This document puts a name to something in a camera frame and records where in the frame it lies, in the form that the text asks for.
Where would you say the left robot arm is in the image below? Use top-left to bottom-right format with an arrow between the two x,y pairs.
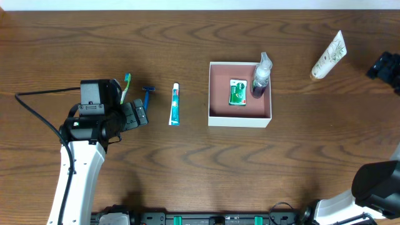
47,141 -> 106,225

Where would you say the green white toothbrush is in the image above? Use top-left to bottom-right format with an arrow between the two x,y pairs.
120,73 -> 132,104

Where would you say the teal white toothpaste tube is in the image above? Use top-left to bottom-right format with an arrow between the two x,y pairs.
169,82 -> 180,126

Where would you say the cream lotion tube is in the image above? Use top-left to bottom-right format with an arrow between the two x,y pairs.
310,31 -> 347,80

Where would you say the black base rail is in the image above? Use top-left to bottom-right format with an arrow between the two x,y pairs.
89,205 -> 313,225

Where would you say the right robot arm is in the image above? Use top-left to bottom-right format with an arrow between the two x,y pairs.
301,149 -> 399,224

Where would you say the white box pink interior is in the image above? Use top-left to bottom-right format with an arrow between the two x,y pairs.
208,62 -> 273,128

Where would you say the blue disposable razor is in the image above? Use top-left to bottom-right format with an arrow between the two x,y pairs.
142,86 -> 156,111

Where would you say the green soap bar pack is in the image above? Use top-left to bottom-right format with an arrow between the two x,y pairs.
229,79 -> 248,106

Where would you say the clear spray bottle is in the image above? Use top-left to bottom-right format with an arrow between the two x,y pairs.
251,52 -> 273,99

